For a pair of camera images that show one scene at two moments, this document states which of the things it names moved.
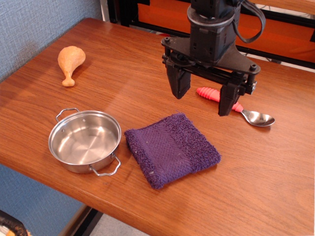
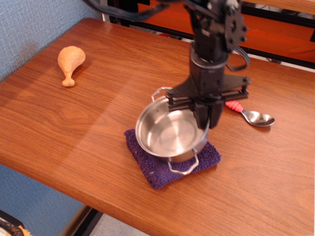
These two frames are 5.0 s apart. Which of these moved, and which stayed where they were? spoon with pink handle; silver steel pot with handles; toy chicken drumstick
Moved: silver steel pot with handles
Stayed: spoon with pink handle; toy chicken drumstick
